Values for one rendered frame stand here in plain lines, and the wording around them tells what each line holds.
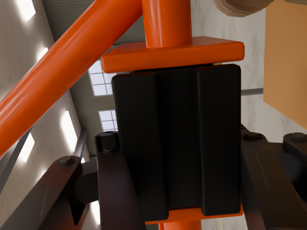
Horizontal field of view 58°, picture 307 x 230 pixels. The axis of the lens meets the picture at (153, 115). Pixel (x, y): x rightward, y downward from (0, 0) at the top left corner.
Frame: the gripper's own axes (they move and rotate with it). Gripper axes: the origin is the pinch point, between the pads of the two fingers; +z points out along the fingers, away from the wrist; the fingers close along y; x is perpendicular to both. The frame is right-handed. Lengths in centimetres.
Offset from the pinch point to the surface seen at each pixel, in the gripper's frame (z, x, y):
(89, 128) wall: 973, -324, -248
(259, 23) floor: 269, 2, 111
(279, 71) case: 14.1, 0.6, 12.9
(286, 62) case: 12.6, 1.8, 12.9
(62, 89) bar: -0.7, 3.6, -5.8
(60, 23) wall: 838, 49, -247
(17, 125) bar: -1.0, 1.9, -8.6
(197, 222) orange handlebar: -2.8, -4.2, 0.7
